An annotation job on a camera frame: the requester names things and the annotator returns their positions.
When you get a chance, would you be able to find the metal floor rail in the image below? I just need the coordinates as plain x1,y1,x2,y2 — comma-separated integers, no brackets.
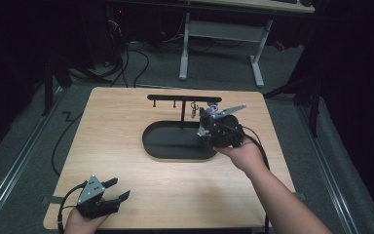
295,103,360,234
0,87,64,226

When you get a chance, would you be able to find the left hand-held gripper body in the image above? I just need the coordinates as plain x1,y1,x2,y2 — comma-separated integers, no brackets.
75,175,119,219

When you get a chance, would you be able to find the black floor cable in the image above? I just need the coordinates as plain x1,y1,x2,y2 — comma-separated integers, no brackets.
51,110,85,177

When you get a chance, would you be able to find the desk with white legs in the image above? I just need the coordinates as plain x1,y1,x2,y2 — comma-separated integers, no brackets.
178,0,316,89

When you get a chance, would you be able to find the person's right hand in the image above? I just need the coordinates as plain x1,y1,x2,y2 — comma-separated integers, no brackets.
213,136,271,179

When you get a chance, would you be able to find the black metal stand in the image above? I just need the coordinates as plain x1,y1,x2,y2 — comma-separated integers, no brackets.
41,53,113,117
262,74,322,137

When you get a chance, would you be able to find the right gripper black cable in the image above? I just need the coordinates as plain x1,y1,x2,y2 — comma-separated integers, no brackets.
237,125,271,234

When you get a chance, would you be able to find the person's left hand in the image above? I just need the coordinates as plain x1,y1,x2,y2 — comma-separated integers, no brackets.
63,208,111,234

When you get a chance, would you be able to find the black key rack with tray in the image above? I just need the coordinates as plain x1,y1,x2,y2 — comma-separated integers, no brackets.
141,94,223,161

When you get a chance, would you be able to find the small red object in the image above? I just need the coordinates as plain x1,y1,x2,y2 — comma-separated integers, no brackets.
273,40,287,53

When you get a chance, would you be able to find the bundle of black cables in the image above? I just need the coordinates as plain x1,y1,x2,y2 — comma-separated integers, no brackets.
103,19,151,89

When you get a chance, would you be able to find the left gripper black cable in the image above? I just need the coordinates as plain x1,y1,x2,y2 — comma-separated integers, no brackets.
56,181,89,234

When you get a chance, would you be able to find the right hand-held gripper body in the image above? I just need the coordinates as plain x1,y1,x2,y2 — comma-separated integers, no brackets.
201,103,247,149

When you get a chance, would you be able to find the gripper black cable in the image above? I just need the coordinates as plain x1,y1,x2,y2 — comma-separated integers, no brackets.
56,181,89,234
237,125,271,234

